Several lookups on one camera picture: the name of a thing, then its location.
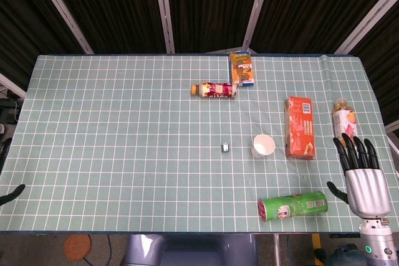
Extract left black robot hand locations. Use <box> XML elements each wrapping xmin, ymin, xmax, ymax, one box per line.
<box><xmin>0</xmin><ymin>137</ymin><xmax>26</xmax><ymax>207</ymax></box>

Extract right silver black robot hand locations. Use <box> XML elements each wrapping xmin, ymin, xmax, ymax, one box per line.
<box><xmin>326</xmin><ymin>133</ymin><xmax>393</xmax><ymax>219</ymax></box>

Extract white paper cup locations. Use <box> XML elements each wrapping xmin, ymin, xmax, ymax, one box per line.
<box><xmin>251</xmin><ymin>133</ymin><xmax>276</xmax><ymax>159</ymax></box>

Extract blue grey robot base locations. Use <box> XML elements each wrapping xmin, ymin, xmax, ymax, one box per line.
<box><xmin>125</xmin><ymin>234</ymin><xmax>259</xmax><ymax>266</ymax></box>

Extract orange juice bottle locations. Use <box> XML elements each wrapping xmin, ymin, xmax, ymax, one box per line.
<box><xmin>331</xmin><ymin>98</ymin><xmax>360</xmax><ymax>149</ymax></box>

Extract green chips can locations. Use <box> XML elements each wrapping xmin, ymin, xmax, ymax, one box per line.
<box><xmin>257</xmin><ymin>190</ymin><xmax>330</xmax><ymax>223</ymax></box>

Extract round cork disc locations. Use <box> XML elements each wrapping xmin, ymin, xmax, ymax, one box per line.
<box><xmin>64</xmin><ymin>234</ymin><xmax>92</xmax><ymax>261</ymax></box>

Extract orange cardboard box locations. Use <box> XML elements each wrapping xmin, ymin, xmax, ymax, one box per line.
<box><xmin>284</xmin><ymin>95</ymin><xmax>316</xmax><ymax>161</ymax></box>

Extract green checkered tablecloth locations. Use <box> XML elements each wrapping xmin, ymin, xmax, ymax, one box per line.
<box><xmin>0</xmin><ymin>53</ymin><xmax>399</xmax><ymax>235</ymax></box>

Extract dark curtain panel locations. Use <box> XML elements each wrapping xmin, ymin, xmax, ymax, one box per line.
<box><xmin>249</xmin><ymin>0</ymin><xmax>399</xmax><ymax>54</ymax></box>
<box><xmin>43</xmin><ymin>0</ymin><xmax>166</xmax><ymax>55</ymax></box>
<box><xmin>164</xmin><ymin>0</ymin><xmax>266</xmax><ymax>54</ymax></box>
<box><xmin>0</xmin><ymin>0</ymin><xmax>85</xmax><ymax>83</ymax></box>
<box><xmin>350</xmin><ymin>0</ymin><xmax>399</xmax><ymax>127</ymax></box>

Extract orange blue milk carton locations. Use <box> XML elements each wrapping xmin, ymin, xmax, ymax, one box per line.
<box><xmin>228</xmin><ymin>50</ymin><xmax>257</xmax><ymax>88</ymax></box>

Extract red label drink bottle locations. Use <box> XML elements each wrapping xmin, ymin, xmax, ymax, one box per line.
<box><xmin>190</xmin><ymin>81</ymin><xmax>240</xmax><ymax>100</ymax></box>

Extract white partition post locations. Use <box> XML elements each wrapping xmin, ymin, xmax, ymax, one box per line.
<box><xmin>384</xmin><ymin>120</ymin><xmax>399</xmax><ymax>156</ymax></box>
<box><xmin>30</xmin><ymin>0</ymin><xmax>95</xmax><ymax>55</ymax></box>
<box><xmin>242</xmin><ymin>0</ymin><xmax>276</xmax><ymax>52</ymax></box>
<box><xmin>0</xmin><ymin>72</ymin><xmax>27</xmax><ymax>100</ymax></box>
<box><xmin>334</xmin><ymin>0</ymin><xmax>399</xmax><ymax>54</ymax></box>
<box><xmin>152</xmin><ymin>0</ymin><xmax>176</xmax><ymax>54</ymax></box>

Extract thin blue cable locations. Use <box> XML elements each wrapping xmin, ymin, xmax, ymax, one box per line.
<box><xmin>107</xmin><ymin>234</ymin><xmax>114</xmax><ymax>266</ymax></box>

